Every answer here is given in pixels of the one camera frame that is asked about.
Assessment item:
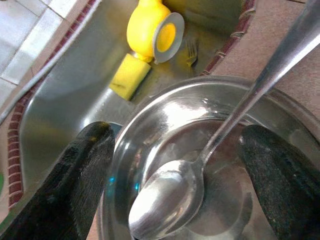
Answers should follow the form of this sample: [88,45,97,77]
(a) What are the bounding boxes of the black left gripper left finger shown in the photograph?
[0,121,116,240]

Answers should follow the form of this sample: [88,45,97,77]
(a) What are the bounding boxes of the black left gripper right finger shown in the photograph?
[236,124,320,240]

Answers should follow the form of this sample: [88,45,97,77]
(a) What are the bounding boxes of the stainless steel bowl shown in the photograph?
[96,74,320,240]

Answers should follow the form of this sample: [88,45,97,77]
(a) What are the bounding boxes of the yellow cup with grey base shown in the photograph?
[126,0,186,65]

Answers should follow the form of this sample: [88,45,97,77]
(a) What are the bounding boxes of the steel sink basin with drain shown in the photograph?
[18,0,247,213]

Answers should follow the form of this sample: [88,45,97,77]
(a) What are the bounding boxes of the stainless steel spoon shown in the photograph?
[127,0,320,240]

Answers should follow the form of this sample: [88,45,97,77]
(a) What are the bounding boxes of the yellow dish sponge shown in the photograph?
[108,53,153,101]

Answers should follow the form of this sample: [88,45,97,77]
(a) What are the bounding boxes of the steel fork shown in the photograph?
[184,38,200,68]

